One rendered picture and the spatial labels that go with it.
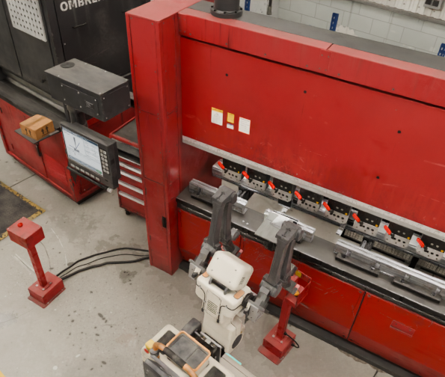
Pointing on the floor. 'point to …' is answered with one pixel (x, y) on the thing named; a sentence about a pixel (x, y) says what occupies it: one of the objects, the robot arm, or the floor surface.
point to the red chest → (129, 171)
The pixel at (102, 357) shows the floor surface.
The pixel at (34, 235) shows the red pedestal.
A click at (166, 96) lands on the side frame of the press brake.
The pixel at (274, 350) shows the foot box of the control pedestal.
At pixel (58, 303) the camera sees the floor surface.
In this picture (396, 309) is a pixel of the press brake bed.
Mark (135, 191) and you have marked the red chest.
